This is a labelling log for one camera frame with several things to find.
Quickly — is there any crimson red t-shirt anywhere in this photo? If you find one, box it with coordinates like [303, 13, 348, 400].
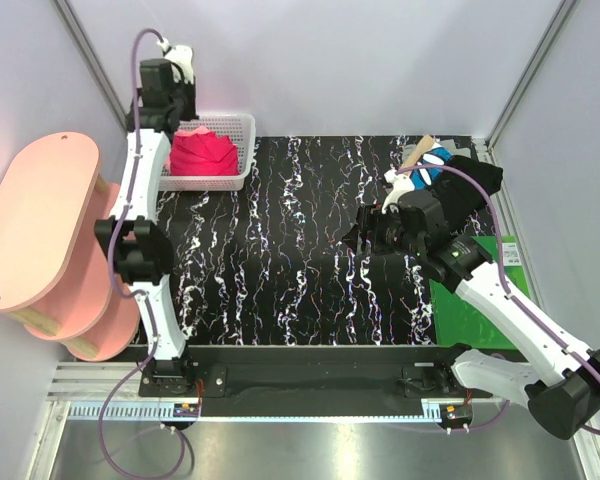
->
[168, 131, 239, 177]

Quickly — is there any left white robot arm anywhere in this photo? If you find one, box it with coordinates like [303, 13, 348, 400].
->
[94, 54, 197, 396]

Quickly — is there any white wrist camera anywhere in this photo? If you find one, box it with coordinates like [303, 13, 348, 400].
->
[157, 39, 195, 85]
[381, 167, 418, 214]

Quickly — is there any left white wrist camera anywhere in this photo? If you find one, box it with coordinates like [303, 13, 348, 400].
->
[157, 39, 195, 85]

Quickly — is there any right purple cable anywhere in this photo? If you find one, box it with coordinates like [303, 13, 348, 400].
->
[393, 162, 600, 441]

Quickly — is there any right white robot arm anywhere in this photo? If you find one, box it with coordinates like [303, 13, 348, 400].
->
[342, 190, 600, 440]

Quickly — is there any pink three-tier wooden shelf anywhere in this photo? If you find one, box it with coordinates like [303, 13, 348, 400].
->
[0, 132, 140, 362]

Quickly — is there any tan folded t-shirt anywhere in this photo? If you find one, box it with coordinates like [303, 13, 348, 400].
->
[400, 135, 436, 171]

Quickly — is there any white plastic mesh basket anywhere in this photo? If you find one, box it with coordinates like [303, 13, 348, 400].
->
[159, 113, 256, 191]

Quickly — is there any green cutting mat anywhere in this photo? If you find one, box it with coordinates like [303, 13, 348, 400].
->
[423, 235, 549, 358]

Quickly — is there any grey folded t-shirt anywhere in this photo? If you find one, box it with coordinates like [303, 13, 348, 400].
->
[402, 139, 473, 161]

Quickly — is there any light pink folded t-shirt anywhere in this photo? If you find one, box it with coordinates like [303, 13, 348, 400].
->
[175, 126, 211, 137]

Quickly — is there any black folded t-shirt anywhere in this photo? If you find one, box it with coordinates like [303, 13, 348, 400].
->
[427, 155, 503, 231]

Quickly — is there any white slotted cable duct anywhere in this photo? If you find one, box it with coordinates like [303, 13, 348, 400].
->
[68, 401, 200, 422]

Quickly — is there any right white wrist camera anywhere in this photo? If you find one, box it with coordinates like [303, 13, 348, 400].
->
[381, 167, 418, 214]

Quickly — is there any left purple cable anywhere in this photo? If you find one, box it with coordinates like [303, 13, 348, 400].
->
[97, 28, 196, 475]

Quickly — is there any purple cable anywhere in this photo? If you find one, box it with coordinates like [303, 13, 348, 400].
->
[97, 28, 196, 475]
[393, 162, 600, 441]

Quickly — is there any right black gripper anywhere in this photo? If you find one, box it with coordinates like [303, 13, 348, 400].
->
[340, 203, 425, 259]

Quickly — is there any aluminium rail frame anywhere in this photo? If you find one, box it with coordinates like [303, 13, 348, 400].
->
[28, 370, 600, 479]

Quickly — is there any blue white graphic t-shirt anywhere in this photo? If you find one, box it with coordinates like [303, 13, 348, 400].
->
[409, 147, 452, 189]

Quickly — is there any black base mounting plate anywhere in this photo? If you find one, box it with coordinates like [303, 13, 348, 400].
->
[139, 345, 465, 423]

